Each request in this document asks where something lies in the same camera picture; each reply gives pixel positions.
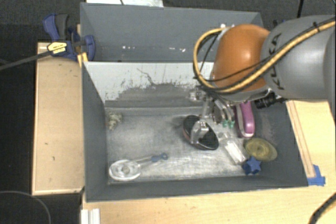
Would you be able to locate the blue star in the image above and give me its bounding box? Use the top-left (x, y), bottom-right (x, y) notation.
top-left (241, 156), bottom-right (263, 176)

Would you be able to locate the grey metal bin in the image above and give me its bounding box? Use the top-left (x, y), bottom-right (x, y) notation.
top-left (79, 2), bottom-right (309, 202)

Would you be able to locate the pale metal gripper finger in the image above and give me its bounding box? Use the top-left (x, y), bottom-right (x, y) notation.
top-left (190, 121), bottom-right (209, 145)

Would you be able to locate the black cylinder on white bracket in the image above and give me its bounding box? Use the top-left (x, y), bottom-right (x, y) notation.
top-left (254, 91), bottom-right (283, 110)

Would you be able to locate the yellow-green round disc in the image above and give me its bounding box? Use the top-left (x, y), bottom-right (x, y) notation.
top-left (244, 137), bottom-right (278, 162)

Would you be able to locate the clear glass dish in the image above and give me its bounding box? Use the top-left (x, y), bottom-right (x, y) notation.
top-left (108, 159), bottom-right (142, 182)

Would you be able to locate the grey crumpled lump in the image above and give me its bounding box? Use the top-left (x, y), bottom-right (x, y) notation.
top-left (107, 111), bottom-right (123, 131)

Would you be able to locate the blue-handled small tool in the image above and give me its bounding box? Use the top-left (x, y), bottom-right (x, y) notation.
top-left (136, 152), bottom-right (169, 165)

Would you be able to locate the black oval case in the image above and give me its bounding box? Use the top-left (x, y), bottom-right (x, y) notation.
top-left (182, 114), bottom-right (220, 151)

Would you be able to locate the pale wood board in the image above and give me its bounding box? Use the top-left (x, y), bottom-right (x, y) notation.
top-left (31, 41), bottom-right (86, 196)

